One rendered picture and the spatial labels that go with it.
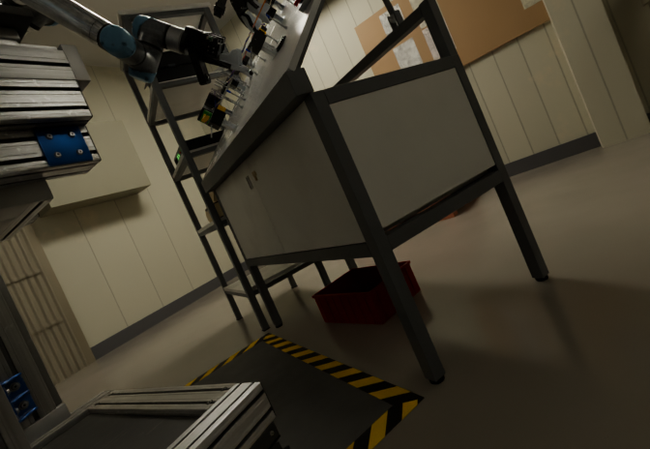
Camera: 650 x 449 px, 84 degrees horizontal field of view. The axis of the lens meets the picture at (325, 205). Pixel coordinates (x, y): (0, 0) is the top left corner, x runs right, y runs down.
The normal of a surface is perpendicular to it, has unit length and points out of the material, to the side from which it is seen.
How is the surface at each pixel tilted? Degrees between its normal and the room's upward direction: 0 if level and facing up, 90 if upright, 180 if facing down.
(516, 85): 90
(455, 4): 90
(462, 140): 90
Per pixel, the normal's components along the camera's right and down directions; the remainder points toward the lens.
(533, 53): -0.50, 0.26
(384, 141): 0.47, -0.17
